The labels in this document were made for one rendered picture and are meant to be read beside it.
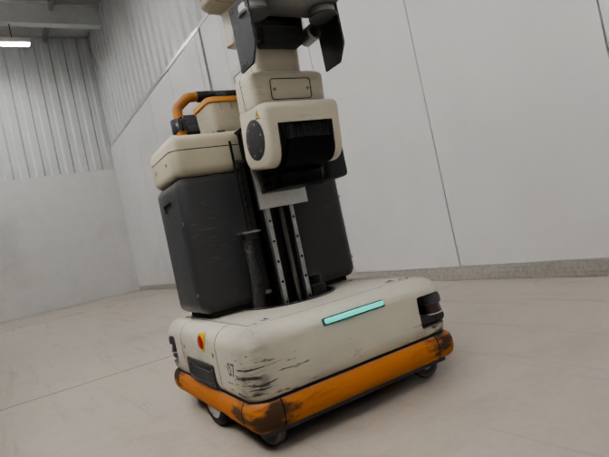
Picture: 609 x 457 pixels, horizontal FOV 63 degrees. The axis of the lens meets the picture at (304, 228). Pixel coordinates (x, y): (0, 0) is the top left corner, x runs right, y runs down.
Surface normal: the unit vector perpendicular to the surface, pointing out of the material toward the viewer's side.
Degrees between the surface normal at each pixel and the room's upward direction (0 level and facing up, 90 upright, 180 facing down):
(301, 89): 98
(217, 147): 90
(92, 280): 90
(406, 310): 90
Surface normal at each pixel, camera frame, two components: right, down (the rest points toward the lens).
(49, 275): 0.51, -0.11
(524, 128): -0.83, 0.18
